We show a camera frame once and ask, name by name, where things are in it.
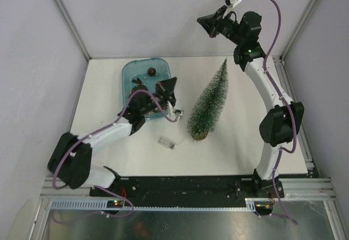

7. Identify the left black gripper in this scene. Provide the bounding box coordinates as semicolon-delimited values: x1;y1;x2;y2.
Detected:
140;77;177;116

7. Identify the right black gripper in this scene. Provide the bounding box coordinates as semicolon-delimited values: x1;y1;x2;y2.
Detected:
198;5;245;46

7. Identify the small green christmas tree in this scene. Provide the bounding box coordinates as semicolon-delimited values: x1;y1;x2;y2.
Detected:
186;59;228;141

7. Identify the clear light string battery box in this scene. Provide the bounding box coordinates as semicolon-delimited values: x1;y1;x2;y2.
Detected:
158;136;176;150

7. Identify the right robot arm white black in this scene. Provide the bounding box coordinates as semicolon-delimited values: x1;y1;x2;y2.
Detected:
197;5;304;197

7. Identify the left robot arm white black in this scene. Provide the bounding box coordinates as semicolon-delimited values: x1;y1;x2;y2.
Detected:
47;77;177;196

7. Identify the dark brown bauble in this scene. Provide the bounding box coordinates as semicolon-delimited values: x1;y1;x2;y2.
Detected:
147;67;157;76

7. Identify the blue plastic tray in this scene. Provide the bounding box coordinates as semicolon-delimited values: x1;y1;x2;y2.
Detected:
122;58;173;123

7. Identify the brown ribbon bow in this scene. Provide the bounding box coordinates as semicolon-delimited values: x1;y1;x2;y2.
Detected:
132;78;143;85

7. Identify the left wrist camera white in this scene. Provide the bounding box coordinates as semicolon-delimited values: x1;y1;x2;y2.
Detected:
167;102;184;120

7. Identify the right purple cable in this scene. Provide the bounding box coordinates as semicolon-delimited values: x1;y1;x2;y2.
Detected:
237;0;299;226

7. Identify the purple cable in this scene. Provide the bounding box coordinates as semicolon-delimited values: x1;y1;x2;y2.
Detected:
52;89;180;224
237;0;299;226

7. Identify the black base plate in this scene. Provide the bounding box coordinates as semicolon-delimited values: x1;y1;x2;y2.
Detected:
106;175;284;198

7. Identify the right aluminium frame post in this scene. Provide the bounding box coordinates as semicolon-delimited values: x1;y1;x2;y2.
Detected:
279;0;320;62

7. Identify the aluminium frame post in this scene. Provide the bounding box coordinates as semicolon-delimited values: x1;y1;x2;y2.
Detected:
279;0;320;62
52;0;91;62

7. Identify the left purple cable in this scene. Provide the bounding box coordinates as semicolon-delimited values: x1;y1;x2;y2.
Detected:
52;89;180;224

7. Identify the grey cable duct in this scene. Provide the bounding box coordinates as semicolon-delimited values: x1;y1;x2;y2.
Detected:
48;198;258;212

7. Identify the left aluminium frame post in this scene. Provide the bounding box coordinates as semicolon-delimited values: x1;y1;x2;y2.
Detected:
52;0;91;62

